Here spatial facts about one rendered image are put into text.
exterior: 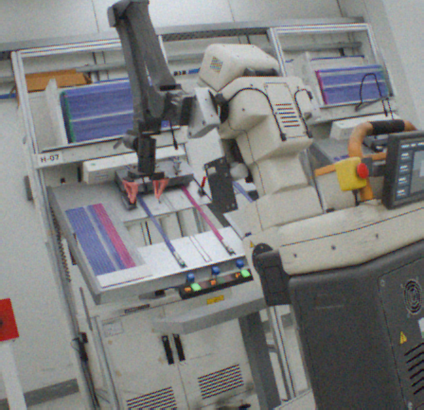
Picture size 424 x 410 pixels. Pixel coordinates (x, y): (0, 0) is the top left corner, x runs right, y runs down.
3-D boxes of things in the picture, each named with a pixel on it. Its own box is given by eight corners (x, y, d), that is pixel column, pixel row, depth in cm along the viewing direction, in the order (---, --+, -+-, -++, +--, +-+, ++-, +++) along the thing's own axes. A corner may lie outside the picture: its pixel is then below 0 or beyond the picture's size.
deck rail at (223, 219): (256, 263, 250) (258, 253, 247) (252, 264, 250) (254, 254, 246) (184, 170, 300) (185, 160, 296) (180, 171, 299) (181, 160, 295)
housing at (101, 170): (183, 177, 297) (185, 152, 288) (88, 196, 276) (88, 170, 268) (176, 169, 302) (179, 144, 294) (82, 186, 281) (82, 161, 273)
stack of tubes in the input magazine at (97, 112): (173, 126, 292) (161, 75, 294) (73, 143, 270) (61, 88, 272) (165, 133, 303) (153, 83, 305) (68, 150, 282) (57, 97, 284)
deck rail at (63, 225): (100, 304, 222) (100, 293, 218) (96, 306, 221) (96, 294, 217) (51, 196, 271) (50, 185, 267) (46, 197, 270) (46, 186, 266)
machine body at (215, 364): (261, 404, 270) (230, 279, 275) (121, 456, 240) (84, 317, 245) (206, 387, 328) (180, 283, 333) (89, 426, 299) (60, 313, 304)
